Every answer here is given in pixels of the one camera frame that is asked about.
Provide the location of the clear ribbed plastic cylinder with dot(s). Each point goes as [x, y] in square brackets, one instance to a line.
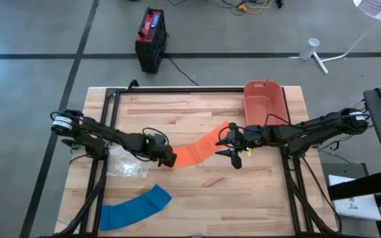
[309, 49]

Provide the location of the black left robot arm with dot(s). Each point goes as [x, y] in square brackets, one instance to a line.
[111, 134]

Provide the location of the black aluminium rig frame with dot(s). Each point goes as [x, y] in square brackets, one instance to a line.
[177, 90]

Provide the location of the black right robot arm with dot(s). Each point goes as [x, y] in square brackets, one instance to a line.
[309, 130]

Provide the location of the orange elastic bandage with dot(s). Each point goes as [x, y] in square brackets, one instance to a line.
[197, 150]

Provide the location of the blue elastic bandage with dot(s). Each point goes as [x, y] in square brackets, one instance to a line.
[134, 210]

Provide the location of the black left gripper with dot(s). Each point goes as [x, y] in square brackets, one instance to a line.
[160, 152]

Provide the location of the small yellow tag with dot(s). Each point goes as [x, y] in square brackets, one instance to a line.
[249, 152]

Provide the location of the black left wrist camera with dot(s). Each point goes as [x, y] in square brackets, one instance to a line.
[160, 139]

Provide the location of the clear plastic bag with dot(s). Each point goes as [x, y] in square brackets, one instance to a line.
[124, 165]

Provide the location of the orange plastic bin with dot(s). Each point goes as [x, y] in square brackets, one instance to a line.
[263, 102]

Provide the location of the red and black tool case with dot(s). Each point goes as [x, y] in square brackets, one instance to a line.
[151, 49]

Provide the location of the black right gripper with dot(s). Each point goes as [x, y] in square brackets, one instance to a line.
[253, 137]

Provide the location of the white cardboard box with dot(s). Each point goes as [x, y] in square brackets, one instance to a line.
[352, 205]

